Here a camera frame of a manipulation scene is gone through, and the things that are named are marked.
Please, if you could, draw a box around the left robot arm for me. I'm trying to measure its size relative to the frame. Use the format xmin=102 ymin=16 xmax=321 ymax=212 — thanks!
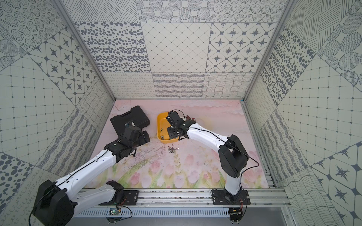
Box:
xmin=30 ymin=125 xmax=150 ymax=226

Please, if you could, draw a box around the white slotted cable duct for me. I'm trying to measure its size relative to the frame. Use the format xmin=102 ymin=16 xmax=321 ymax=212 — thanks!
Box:
xmin=76 ymin=207 xmax=229 ymax=218

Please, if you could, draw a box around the black plastic tool case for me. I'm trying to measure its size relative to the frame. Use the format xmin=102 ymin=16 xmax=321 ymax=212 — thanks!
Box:
xmin=110 ymin=105 xmax=150 ymax=137

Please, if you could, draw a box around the aluminium rail frame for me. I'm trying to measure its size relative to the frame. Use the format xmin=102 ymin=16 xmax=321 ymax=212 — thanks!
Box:
xmin=136 ymin=188 xmax=291 ymax=207

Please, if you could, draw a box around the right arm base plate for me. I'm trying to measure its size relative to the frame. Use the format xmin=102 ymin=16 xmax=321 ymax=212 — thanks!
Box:
xmin=210 ymin=188 xmax=251 ymax=205

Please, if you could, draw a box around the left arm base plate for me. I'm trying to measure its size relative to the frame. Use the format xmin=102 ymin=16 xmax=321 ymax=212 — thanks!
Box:
xmin=100 ymin=190 xmax=139 ymax=206

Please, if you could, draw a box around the yellow plastic storage box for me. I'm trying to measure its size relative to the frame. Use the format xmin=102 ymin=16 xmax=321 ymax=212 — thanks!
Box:
xmin=156 ymin=112 xmax=178 ymax=144

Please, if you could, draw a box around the pile of silver bits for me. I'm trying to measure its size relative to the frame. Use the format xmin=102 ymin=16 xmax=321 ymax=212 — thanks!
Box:
xmin=168 ymin=146 xmax=179 ymax=153

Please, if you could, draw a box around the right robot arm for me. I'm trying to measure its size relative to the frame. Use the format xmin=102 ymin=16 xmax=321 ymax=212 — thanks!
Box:
xmin=166 ymin=110 xmax=249 ymax=201

